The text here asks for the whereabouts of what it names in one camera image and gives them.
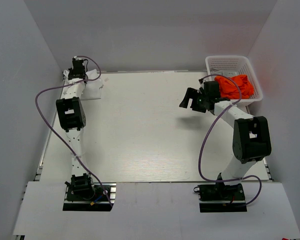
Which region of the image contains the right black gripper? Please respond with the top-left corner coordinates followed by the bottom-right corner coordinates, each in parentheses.
top-left (179, 87), bottom-right (209, 113)

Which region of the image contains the white t shirt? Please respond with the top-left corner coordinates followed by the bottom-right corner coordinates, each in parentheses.
top-left (62, 69), bottom-right (104, 101)

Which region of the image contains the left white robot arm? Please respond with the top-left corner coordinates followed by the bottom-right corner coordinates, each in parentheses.
top-left (56, 57), bottom-right (96, 200)

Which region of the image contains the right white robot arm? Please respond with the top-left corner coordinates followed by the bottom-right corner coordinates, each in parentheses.
top-left (179, 81), bottom-right (272, 200)

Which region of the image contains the orange t shirt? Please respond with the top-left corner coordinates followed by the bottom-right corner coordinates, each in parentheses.
top-left (214, 74), bottom-right (255, 100)

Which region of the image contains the white plastic basket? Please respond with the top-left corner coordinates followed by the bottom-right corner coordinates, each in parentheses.
top-left (205, 55), bottom-right (263, 107)

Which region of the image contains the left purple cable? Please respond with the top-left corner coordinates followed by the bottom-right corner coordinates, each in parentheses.
top-left (34, 55), bottom-right (115, 208)

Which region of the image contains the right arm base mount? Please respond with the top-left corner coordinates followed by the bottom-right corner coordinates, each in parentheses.
top-left (193, 183), bottom-right (247, 213)

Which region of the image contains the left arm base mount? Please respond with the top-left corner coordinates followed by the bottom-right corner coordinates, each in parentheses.
top-left (62, 183), bottom-right (117, 212)

